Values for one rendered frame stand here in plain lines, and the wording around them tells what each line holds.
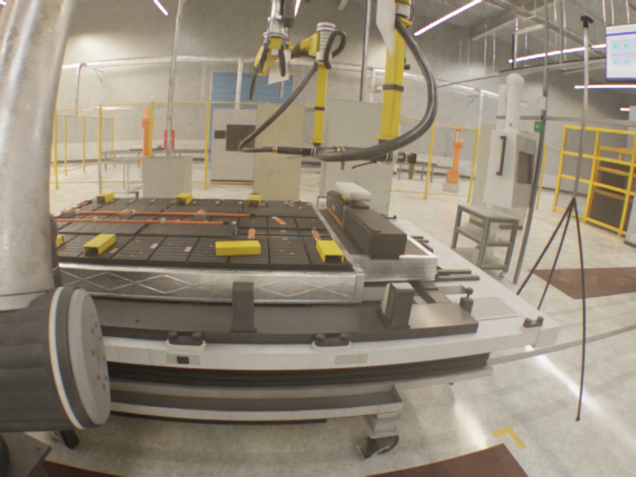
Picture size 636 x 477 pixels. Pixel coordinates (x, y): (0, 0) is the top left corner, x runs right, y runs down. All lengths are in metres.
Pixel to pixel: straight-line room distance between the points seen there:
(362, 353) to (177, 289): 0.63
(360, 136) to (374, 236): 4.73
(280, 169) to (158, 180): 2.04
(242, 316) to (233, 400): 0.60
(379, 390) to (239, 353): 0.79
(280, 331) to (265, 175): 4.95
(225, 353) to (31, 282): 0.67
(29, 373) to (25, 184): 0.23
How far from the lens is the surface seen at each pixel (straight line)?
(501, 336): 1.32
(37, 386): 0.45
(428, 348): 1.16
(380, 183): 6.14
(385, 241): 1.32
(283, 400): 1.53
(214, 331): 1.04
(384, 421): 1.59
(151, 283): 1.21
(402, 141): 0.86
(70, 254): 1.40
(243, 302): 0.99
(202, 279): 1.15
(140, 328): 1.09
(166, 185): 5.88
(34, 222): 0.50
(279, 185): 5.90
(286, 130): 5.84
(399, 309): 1.09
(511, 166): 3.82
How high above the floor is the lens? 1.43
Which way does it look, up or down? 17 degrees down
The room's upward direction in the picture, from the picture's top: 4 degrees clockwise
